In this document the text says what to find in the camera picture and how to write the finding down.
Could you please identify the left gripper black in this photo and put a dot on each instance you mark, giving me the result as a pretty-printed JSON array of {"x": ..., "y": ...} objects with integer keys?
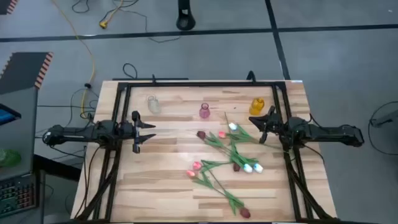
[{"x": 136, "y": 133}]

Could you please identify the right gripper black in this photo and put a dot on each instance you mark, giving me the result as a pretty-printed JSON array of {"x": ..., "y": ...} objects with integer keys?
[{"x": 276, "y": 124}]

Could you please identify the white blue artificial tulip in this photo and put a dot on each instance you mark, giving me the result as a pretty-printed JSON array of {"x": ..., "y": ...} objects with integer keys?
[
  {"x": 258, "y": 168},
  {"x": 247, "y": 168},
  {"x": 232, "y": 126}
]

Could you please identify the pink artificial tulip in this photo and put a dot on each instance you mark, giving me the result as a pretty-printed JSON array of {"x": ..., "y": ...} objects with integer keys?
[
  {"x": 190, "y": 173},
  {"x": 197, "y": 165},
  {"x": 221, "y": 134}
]

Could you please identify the dark red artificial tulip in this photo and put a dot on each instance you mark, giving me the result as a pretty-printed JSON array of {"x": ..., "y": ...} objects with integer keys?
[
  {"x": 236, "y": 167},
  {"x": 201, "y": 134},
  {"x": 245, "y": 213}
]

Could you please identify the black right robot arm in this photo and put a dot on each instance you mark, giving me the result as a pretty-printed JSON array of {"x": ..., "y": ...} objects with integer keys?
[{"x": 326, "y": 132}]

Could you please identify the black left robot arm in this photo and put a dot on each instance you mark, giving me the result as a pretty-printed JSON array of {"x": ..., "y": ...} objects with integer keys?
[{"x": 77, "y": 132}]

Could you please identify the yellow glass vase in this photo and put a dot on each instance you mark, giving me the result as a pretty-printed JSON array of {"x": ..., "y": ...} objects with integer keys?
[{"x": 256, "y": 107}]

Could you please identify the clear glass vase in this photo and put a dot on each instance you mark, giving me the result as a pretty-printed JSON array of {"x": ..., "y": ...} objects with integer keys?
[{"x": 154, "y": 107}]

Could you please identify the pink glass vase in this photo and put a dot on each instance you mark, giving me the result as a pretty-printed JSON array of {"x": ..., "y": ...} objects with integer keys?
[{"x": 204, "y": 112}]

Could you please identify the thin black bar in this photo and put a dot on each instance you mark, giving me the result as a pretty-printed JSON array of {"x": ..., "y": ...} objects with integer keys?
[{"x": 149, "y": 79}]

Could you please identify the black stand base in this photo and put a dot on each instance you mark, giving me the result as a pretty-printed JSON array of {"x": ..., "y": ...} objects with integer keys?
[{"x": 185, "y": 21}]

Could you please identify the grey tripod leg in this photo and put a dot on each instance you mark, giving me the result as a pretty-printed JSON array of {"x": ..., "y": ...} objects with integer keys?
[{"x": 385, "y": 119}]

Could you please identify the grey side desk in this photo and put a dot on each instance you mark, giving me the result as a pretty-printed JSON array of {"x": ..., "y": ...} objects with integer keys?
[{"x": 18, "y": 137}]

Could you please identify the black mat orange striped edge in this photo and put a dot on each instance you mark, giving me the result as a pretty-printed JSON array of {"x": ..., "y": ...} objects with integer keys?
[
  {"x": 4, "y": 4},
  {"x": 21, "y": 71}
]

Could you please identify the green translucent object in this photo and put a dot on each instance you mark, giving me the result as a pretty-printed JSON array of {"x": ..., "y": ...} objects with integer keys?
[{"x": 9, "y": 157}]

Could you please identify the blue screen device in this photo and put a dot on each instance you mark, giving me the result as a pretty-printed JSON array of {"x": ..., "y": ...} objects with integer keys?
[{"x": 6, "y": 115}]

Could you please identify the black keyboard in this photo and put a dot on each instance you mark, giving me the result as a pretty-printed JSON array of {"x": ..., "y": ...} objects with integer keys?
[{"x": 17, "y": 196}]

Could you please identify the black frame bracket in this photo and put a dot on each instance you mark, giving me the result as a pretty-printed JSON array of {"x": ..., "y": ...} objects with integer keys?
[{"x": 251, "y": 76}]

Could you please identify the black metal table frame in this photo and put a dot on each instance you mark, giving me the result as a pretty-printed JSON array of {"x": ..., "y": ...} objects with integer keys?
[{"x": 199, "y": 84}]

